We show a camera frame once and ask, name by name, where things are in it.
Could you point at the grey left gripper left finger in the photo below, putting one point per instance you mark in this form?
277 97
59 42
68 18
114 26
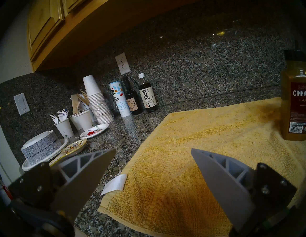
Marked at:
79 181

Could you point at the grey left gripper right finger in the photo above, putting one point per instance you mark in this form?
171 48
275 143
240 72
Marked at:
222 181

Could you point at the wooden spoon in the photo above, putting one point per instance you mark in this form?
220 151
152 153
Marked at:
74 147

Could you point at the ground cinnamon jar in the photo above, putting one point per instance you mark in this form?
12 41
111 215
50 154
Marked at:
294 107

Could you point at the large white plate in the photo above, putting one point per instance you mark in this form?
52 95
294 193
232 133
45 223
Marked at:
62 146

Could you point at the grey stack of paper plates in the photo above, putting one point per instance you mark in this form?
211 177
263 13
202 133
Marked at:
40 145

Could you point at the small white plate red stain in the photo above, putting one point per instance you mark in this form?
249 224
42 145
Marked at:
95 131

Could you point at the white paper cup with forks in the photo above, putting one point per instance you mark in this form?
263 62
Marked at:
64 129

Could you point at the yellow terry towel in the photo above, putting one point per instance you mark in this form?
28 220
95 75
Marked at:
191 133

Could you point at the white paper cup with sticks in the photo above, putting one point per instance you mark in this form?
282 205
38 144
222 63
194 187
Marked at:
84 120
73 121

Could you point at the white plastic fork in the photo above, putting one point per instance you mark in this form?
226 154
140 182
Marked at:
54 118
65 114
60 115

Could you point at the flat wooden cutlery pack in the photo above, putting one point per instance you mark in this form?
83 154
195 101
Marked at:
74 104

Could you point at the stack of white paper cups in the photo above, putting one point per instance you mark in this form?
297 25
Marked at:
98 104

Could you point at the bundle of wooden stir sticks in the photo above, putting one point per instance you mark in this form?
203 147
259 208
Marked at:
83 98

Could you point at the white salt canister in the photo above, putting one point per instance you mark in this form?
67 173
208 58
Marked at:
120 99

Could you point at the dark oil bottle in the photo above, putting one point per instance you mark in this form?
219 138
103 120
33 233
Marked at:
132 102

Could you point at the soy sauce bottle white cap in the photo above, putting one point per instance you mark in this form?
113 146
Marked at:
147 96

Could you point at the wooden upper cabinets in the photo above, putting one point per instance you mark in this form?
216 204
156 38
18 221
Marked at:
71 31

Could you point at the white light switch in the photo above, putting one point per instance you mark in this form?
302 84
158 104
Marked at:
22 104

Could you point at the white wall outlet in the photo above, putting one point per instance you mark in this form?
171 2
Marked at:
122 63

